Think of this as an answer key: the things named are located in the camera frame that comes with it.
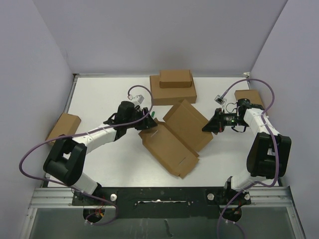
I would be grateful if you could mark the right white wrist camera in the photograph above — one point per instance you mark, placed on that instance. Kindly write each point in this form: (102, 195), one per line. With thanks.
(220, 100)

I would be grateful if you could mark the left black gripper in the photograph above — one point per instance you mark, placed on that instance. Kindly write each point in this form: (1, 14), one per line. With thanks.
(147, 123)

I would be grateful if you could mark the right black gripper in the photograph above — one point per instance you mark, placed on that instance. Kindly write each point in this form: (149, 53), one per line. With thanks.
(216, 124)

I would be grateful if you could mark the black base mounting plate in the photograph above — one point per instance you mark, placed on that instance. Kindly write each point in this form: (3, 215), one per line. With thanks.
(174, 202)

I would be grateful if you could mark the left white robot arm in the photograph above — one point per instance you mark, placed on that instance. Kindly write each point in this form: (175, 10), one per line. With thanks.
(66, 159)

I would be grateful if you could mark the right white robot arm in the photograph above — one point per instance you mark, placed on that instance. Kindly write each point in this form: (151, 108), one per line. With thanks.
(269, 153)

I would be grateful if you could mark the large closed cardboard box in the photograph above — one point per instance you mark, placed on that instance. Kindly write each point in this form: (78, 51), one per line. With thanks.
(170, 96)

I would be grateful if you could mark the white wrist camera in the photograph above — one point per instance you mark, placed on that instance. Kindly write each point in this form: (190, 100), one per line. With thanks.
(220, 100)
(136, 100)

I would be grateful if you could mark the small closed cardboard box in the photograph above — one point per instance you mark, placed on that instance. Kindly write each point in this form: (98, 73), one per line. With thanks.
(175, 79)

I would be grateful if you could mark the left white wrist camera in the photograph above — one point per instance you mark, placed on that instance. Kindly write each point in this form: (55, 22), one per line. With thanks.
(136, 100)

